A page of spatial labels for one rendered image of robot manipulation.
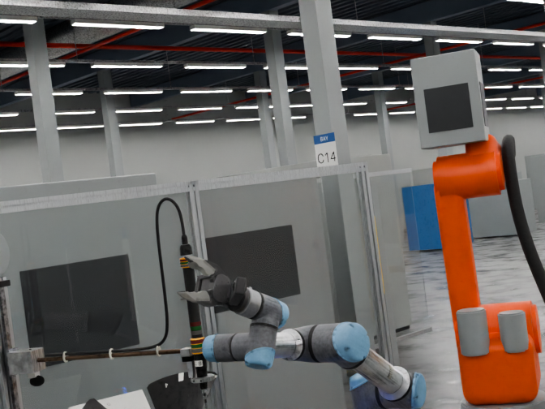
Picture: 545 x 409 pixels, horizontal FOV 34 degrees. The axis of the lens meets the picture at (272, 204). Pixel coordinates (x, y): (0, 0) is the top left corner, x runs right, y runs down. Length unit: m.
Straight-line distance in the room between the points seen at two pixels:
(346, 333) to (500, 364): 3.67
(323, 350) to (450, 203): 3.79
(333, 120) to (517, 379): 4.01
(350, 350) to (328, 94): 6.83
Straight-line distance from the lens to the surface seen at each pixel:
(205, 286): 2.33
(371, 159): 11.82
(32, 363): 2.99
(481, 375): 6.31
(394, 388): 2.97
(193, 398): 2.84
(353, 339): 2.69
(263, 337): 2.39
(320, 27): 9.46
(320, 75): 9.40
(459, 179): 6.32
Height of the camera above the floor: 1.94
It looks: level
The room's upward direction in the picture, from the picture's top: 7 degrees counter-clockwise
